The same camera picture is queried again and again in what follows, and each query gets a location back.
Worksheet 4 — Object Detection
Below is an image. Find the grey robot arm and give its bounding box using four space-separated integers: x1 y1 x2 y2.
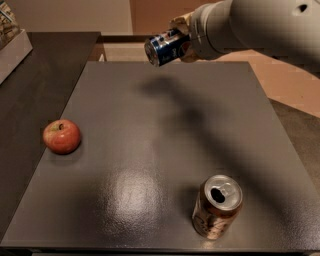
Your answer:
170 0 320 76

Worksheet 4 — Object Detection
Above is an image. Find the red apple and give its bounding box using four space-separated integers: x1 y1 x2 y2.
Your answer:
42 119 81 154

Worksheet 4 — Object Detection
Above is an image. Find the blue pepsi can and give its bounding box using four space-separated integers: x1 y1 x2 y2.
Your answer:
144 29 191 67

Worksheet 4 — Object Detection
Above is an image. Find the dark side table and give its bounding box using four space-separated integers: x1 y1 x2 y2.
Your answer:
0 32 100 240

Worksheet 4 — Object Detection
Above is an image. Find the white box with snacks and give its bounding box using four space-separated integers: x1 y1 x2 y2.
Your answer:
0 0 33 84

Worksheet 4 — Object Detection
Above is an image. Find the brown open soda can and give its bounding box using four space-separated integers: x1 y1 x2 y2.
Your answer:
192 175 243 240

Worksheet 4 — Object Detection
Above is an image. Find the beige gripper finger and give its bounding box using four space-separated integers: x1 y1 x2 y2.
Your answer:
169 12 192 35
180 43 199 63

